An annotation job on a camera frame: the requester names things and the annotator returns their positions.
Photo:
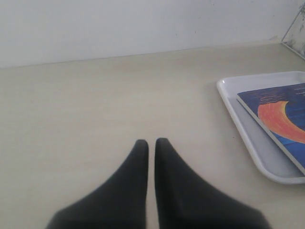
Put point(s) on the white wire book rack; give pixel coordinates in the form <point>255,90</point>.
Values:
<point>294,39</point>

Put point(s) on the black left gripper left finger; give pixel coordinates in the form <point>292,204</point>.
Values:
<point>119,203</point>

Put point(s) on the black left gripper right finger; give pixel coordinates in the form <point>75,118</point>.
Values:
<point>186,201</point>

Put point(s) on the white plastic tray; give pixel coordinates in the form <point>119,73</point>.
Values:
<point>270,160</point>

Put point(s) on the dark blue cover book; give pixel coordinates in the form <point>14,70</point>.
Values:
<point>280,111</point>

